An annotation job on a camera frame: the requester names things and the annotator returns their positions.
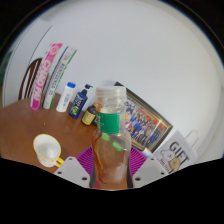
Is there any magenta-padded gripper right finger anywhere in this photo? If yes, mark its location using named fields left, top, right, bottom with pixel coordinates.
left=128, top=146, right=169, bottom=188

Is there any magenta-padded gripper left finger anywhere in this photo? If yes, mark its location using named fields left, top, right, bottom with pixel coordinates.
left=53, top=146, right=96, bottom=188

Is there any clear bottle with green label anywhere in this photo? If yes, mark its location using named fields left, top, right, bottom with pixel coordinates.
left=91, top=85, right=133, bottom=185

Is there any white paper gift bag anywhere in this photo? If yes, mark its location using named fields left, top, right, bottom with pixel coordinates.
left=152, top=129, right=200, bottom=175

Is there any framed group photo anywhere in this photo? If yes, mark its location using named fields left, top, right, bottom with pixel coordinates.
left=113, top=80, right=174, bottom=153

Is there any dark pump bottle yellow label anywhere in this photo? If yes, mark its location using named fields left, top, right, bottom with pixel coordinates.
left=81, top=104, right=98, bottom=127

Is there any dark blue pump bottle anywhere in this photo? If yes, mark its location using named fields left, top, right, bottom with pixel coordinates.
left=68, top=83, right=94, bottom=120

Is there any white bottle with blue cap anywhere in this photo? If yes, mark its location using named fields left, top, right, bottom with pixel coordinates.
left=55, top=81, right=77, bottom=113

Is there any tall white and green tube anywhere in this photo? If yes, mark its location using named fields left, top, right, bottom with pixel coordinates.
left=42, top=45, right=78, bottom=110

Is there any dark wooden chair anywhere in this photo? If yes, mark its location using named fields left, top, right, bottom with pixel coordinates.
left=18, top=57, right=44, bottom=101

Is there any white refrigerator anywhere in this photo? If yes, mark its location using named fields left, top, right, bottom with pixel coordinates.
left=1, top=24, right=53, bottom=108

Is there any white mug with yellow handle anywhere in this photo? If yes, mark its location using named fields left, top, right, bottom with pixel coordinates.
left=32, top=133, right=65, bottom=168

